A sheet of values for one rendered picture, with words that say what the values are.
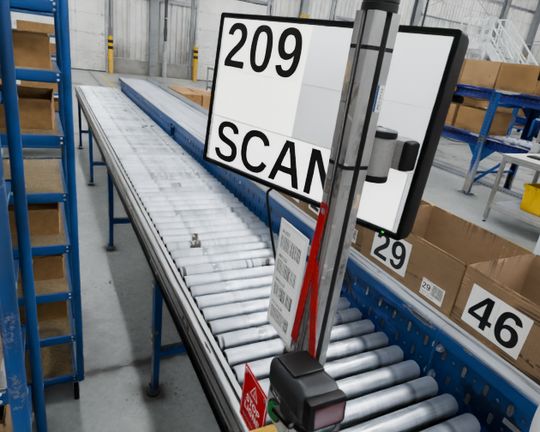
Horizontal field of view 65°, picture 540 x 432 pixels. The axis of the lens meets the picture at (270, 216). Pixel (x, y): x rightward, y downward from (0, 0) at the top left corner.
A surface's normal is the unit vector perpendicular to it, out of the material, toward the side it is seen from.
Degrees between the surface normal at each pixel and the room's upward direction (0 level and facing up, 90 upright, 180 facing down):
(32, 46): 90
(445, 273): 90
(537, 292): 89
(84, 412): 0
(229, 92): 86
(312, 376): 8
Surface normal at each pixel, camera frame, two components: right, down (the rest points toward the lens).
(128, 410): 0.13, -0.92
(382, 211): -0.67, 0.12
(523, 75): -0.88, 0.07
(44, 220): 0.42, 0.39
